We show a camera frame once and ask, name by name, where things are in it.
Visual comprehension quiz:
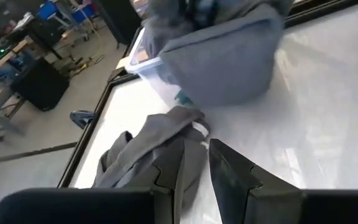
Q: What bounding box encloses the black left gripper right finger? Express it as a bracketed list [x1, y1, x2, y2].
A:
[209, 139, 358, 224]

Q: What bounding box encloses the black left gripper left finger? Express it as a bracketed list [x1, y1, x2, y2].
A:
[0, 138, 188, 224]

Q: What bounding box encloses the dark grey microfiber towel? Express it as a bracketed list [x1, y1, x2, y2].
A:
[91, 105, 213, 224]

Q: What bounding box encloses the dark teal microfiber towel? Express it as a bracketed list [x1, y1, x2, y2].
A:
[175, 90, 195, 106]

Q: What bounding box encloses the black table clamp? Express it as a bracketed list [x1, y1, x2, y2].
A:
[69, 110, 96, 130]

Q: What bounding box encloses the black box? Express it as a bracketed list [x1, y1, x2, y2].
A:
[11, 58, 71, 112]

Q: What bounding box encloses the clear plastic bin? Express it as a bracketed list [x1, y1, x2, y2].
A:
[126, 26, 198, 108]

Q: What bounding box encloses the wooden top desk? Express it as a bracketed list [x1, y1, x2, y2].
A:
[0, 35, 35, 134]

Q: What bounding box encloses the black cabinet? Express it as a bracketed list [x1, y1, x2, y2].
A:
[93, 0, 142, 46]

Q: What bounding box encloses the blue storage bin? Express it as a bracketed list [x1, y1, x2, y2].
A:
[37, 1, 59, 21]
[71, 3, 96, 24]

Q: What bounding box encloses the yellow cable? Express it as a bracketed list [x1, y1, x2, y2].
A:
[68, 53, 106, 77]

